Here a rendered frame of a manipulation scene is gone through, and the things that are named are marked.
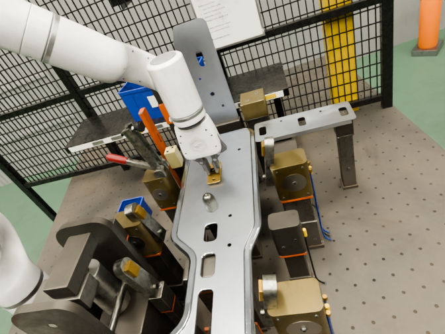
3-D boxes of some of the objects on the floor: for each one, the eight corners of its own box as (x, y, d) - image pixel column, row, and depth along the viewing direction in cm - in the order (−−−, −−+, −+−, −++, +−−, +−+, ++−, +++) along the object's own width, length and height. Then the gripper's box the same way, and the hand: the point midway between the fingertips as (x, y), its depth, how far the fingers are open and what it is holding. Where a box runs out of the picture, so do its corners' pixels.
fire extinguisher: (433, 40, 297) (440, -37, 258) (453, 50, 275) (464, -33, 236) (402, 51, 300) (404, -24, 261) (420, 61, 278) (425, -19, 239)
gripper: (220, 100, 80) (240, 156, 91) (162, 116, 83) (189, 167, 95) (218, 116, 74) (241, 173, 85) (157, 132, 78) (185, 185, 89)
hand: (211, 165), depth 89 cm, fingers closed, pressing on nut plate
